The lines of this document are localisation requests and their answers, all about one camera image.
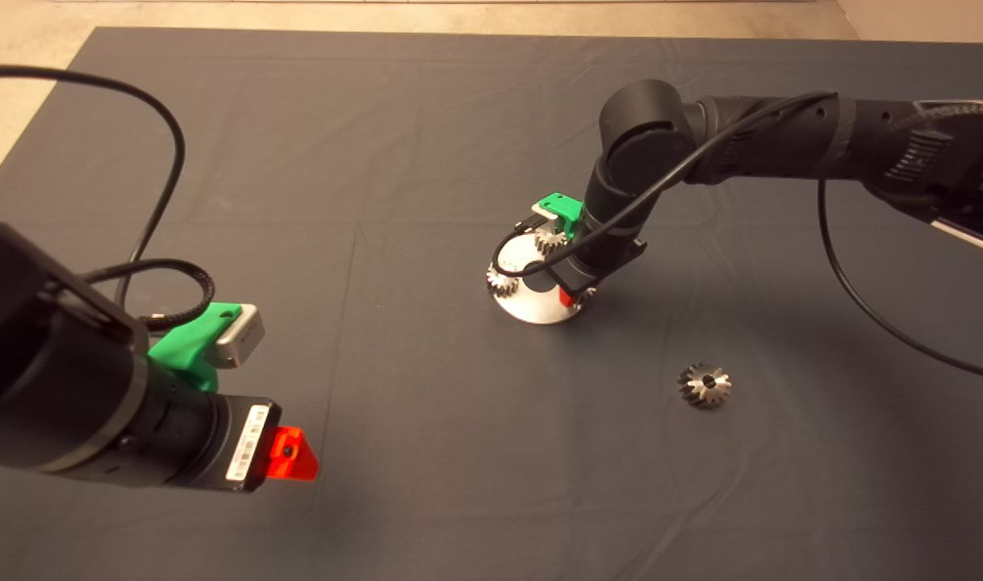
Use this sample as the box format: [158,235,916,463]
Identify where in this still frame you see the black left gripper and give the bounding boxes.
[193,395,320,494]

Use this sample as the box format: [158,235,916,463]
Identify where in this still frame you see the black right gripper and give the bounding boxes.
[550,232,647,309]

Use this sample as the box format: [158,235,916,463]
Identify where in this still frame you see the large steel gear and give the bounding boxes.
[677,362,733,410]

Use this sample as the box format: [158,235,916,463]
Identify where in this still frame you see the round metal plate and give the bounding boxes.
[490,232,589,325]

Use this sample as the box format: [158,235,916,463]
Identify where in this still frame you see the dark grey table cloth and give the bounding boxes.
[0,28,983,581]

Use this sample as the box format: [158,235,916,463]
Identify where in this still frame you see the green right camera mount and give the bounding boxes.
[538,192,584,240]

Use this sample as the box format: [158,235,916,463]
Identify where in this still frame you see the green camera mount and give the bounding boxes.
[148,303,242,394]
[538,192,584,240]

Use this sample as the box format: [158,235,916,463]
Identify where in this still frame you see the silver left camera box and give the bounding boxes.
[213,304,266,370]

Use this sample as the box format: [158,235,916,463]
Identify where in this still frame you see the green left camera mount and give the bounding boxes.
[148,303,242,394]

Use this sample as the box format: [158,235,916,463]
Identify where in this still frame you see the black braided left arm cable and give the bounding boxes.
[80,258,216,332]

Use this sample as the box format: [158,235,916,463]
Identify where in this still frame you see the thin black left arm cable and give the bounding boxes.
[0,66,187,311]

